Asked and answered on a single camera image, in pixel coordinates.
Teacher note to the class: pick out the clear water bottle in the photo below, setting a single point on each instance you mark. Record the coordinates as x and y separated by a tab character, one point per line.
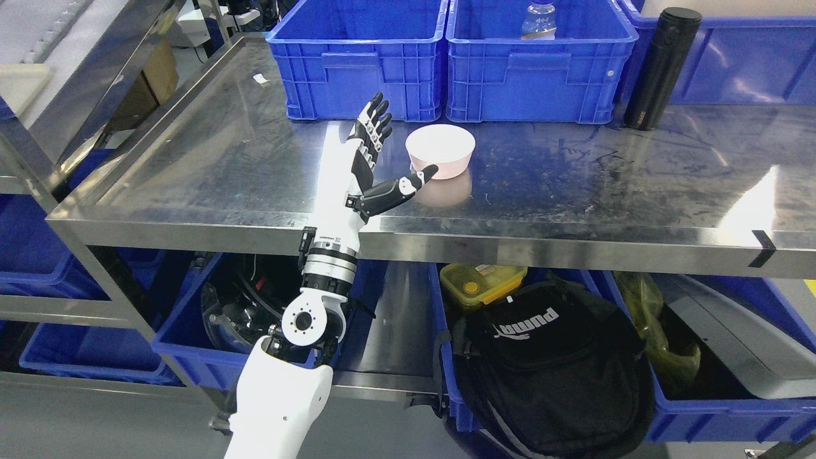
539	23

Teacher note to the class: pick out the blue crate back right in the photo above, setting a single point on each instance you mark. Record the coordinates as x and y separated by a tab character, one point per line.
745	52

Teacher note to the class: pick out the green plastic bag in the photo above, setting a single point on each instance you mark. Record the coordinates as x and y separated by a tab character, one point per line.
673	353

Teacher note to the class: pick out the black thermos bottle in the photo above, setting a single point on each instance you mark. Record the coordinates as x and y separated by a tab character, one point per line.
669	46

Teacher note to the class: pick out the grey flat device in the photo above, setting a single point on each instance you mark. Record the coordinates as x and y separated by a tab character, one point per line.
764	359

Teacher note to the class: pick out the blue crate back left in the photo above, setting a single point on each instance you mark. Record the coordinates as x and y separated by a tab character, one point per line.
334	56

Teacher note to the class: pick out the blue crate under table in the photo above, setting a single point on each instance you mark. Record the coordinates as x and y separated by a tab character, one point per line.
184	337
718	407

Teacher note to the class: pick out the blue crate under table left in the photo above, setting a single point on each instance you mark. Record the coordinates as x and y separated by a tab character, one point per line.
184	337

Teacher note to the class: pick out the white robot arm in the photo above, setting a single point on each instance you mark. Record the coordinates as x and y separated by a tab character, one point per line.
286	382

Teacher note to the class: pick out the blue crate back middle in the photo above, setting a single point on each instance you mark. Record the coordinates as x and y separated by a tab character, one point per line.
496	75

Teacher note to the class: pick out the yellow lunch box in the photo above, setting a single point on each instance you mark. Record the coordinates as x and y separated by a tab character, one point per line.
472	287

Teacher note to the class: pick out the pink plastic bowl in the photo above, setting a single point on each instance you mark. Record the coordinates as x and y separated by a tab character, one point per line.
449	147

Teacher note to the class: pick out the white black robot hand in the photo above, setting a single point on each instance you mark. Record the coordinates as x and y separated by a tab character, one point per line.
347	196

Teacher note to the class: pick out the black helmet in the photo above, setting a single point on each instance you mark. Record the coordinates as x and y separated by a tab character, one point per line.
245	296

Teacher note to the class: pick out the blue crate under table right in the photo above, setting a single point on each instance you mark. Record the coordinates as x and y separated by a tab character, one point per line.
718	407

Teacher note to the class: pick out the black puma backpack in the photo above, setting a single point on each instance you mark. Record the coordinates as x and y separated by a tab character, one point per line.
554	371

